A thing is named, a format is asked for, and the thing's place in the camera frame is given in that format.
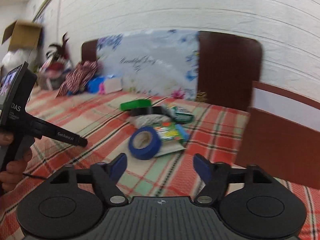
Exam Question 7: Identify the blue masking tape roll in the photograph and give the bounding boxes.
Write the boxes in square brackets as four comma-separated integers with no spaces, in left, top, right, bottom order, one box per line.
[128,126,162,160]

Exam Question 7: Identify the white plastic bag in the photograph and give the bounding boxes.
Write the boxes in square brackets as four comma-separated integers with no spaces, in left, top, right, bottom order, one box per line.
[2,49,37,72]

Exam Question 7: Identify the open cardboard carton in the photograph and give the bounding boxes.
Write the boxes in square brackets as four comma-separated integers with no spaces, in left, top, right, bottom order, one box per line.
[2,20,42,51]

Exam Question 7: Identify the plaid bed sheet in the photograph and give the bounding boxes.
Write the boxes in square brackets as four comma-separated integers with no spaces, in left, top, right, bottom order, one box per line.
[0,87,320,240]

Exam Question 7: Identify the colourful snack packet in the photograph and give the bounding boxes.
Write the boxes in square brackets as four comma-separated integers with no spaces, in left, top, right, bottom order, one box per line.
[153,122,190,158]

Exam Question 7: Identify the black tape roll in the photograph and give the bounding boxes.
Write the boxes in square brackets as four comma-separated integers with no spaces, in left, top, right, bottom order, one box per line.
[130,106,171,117]

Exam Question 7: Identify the red feather decoration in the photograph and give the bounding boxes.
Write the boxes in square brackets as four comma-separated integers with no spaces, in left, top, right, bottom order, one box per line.
[46,33,70,60]

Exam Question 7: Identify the brown cardboard storage box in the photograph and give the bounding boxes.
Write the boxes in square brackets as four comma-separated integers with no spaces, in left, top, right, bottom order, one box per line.
[235,81,319,189]

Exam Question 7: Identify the cluttered bedside items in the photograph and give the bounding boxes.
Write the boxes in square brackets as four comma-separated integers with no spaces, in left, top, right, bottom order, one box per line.
[37,56,73,91]

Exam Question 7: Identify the dark brown wooden headboard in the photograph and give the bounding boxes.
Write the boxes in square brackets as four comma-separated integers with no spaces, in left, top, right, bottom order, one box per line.
[81,31,263,111]

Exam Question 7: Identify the black cable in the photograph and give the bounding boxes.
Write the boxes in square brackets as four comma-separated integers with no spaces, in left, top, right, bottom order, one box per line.
[22,172,51,181]

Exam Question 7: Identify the person's left hand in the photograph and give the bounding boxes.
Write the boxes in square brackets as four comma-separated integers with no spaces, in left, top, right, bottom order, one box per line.
[0,148,33,192]

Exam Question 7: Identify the red checkered cloth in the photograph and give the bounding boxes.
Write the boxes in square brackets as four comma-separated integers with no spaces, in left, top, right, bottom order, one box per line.
[57,61,98,97]

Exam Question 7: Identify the green rectangular box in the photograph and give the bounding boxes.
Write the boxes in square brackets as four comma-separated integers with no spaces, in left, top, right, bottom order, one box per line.
[119,99,152,111]

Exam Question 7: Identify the floral Beautiful Day pillow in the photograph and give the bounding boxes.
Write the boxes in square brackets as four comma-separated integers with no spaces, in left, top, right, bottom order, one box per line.
[96,29,200,100]

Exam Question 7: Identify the green mint tin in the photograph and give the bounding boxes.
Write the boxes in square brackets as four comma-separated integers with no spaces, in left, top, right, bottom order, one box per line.
[167,105,194,124]

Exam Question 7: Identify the blue tissue pack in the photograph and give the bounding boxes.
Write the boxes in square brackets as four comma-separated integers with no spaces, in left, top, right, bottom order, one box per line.
[86,74,123,95]

